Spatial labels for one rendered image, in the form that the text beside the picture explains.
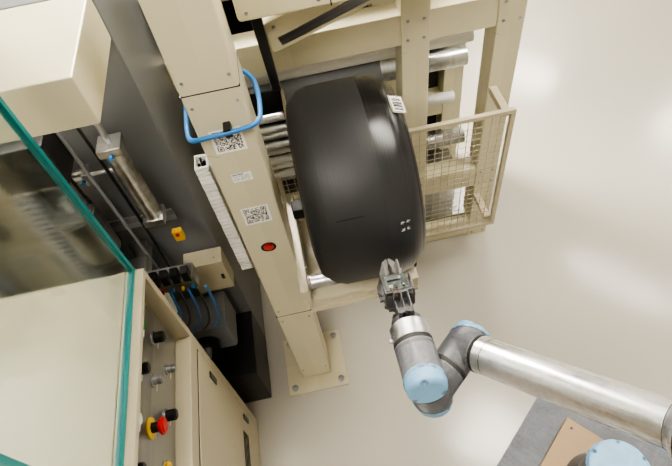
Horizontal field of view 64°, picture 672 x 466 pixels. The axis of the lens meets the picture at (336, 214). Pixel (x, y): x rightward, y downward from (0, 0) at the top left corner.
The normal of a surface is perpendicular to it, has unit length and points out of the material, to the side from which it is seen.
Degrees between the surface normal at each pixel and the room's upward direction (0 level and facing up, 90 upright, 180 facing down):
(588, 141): 0
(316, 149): 26
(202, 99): 90
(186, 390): 0
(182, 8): 90
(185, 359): 0
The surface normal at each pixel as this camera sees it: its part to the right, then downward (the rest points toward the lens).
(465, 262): -0.11, -0.60
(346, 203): 0.07, 0.23
